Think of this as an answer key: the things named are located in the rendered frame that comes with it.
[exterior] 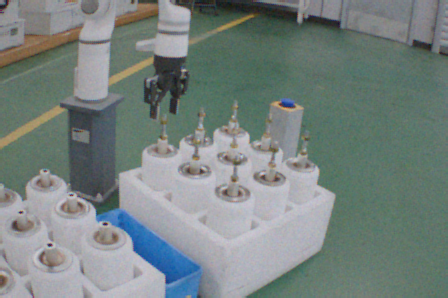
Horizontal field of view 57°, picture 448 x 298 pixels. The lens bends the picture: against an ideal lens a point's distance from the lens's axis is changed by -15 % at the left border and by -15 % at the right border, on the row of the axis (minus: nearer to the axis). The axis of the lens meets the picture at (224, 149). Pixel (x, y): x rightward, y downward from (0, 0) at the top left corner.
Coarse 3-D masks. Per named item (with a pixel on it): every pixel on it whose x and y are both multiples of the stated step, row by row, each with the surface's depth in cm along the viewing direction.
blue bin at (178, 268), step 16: (112, 224) 112; (128, 224) 112; (144, 240) 108; (160, 240) 104; (144, 256) 110; (160, 256) 105; (176, 256) 101; (176, 272) 102; (192, 272) 98; (176, 288) 91; (192, 288) 95
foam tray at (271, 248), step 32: (128, 192) 115; (160, 192) 110; (320, 192) 119; (160, 224) 108; (192, 224) 100; (256, 224) 103; (288, 224) 106; (320, 224) 118; (192, 256) 101; (224, 256) 93; (256, 256) 101; (288, 256) 112; (224, 288) 97; (256, 288) 107
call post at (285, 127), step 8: (272, 112) 136; (280, 112) 134; (288, 112) 132; (296, 112) 134; (272, 120) 137; (280, 120) 135; (288, 120) 133; (296, 120) 136; (272, 128) 137; (280, 128) 135; (288, 128) 134; (296, 128) 137; (272, 136) 138; (280, 136) 136; (288, 136) 136; (296, 136) 139; (280, 144) 137; (288, 144) 137; (296, 144) 140; (288, 152) 139
